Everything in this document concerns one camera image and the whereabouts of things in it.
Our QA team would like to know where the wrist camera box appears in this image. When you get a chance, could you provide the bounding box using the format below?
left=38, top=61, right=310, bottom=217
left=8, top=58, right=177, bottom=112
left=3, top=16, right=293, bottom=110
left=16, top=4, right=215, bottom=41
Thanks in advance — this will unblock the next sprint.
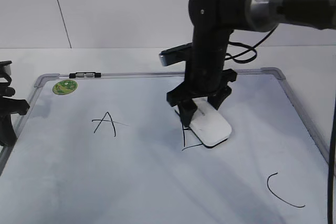
left=0, top=60, right=12, bottom=78
left=159, top=42, right=192, bottom=67

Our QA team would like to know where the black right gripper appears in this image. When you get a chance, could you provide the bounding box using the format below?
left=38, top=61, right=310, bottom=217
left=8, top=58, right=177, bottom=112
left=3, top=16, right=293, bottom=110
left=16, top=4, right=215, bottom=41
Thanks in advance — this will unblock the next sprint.
left=166, top=32, right=237, bottom=127

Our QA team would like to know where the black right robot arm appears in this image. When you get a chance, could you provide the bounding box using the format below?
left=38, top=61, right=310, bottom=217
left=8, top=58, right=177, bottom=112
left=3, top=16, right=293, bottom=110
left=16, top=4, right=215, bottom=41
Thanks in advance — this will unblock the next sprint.
left=167, top=0, right=335, bottom=108

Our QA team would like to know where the black camera cable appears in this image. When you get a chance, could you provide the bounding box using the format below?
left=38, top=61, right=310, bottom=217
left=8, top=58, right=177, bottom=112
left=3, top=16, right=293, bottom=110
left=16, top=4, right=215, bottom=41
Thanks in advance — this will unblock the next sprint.
left=212, top=0, right=280, bottom=63

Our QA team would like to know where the white whiteboard eraser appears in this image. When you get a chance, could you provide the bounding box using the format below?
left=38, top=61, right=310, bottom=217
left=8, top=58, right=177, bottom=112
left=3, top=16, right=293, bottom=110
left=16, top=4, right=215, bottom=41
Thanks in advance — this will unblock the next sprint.
left=182, top=98, right=232, bottom=150

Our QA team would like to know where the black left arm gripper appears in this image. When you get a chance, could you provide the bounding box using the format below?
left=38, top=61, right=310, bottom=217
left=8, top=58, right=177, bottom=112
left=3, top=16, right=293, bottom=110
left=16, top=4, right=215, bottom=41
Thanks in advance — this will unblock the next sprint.
left=1, top=77, right=30, bottom=146

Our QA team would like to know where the green round magnet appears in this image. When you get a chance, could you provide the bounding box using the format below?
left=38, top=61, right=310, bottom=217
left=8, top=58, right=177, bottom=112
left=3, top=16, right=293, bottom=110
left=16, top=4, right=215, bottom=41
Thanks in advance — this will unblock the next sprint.
left=52, top=79, right=78, bottom=95

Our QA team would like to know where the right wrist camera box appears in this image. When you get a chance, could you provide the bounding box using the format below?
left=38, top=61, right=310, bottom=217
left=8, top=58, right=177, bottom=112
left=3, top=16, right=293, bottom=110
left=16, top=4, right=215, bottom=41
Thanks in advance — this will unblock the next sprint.
left=159, top=42, right=192, bottom=67

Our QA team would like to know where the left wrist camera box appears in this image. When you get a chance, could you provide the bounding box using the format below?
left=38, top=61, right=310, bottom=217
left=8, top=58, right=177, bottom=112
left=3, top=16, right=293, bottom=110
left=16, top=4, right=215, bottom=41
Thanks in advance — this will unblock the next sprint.
left=0, top=60, right=12, bottom=78

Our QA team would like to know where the white board with aluminium frame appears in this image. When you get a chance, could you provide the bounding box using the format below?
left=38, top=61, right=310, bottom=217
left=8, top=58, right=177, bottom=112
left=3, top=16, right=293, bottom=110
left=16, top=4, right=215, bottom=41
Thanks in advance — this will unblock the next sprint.
left=1, top=68, right=328, bottom=223

